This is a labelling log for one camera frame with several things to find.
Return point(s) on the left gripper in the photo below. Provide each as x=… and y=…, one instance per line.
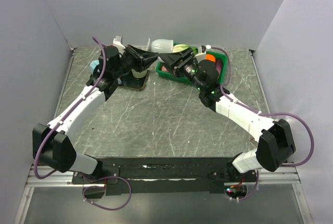
x=142, y=59

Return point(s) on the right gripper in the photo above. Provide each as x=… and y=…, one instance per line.
x=174, y=60

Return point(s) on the grey-blue round mug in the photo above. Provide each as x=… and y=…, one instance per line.
x=160, y=46

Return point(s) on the light blue faceted mug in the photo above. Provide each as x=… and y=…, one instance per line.
x=94, y=66

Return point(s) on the pale green mug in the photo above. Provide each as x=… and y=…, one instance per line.
x=138, y=74

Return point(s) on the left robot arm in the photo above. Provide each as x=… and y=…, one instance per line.
x=52, y=143

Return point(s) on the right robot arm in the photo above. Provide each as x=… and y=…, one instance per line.
x=274, y=137

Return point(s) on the napa cabbage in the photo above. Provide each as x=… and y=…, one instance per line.
x=179, y=47

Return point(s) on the purple onion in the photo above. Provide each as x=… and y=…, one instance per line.
x=164, y=69

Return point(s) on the black serving tray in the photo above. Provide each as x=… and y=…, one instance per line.
x=129, y=82

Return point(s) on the orange fruit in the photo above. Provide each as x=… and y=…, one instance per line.
x=210, y=57

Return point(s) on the purple eggplant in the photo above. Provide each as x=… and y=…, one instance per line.
x=219, y=65

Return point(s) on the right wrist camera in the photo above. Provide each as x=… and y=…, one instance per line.
x=201, y=49

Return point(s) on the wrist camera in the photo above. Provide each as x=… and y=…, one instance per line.
x=117, y=42
x=201, y=49

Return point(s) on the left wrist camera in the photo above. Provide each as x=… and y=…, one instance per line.
x=117, y=42

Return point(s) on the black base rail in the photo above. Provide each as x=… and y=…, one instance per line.
x=165, y=175

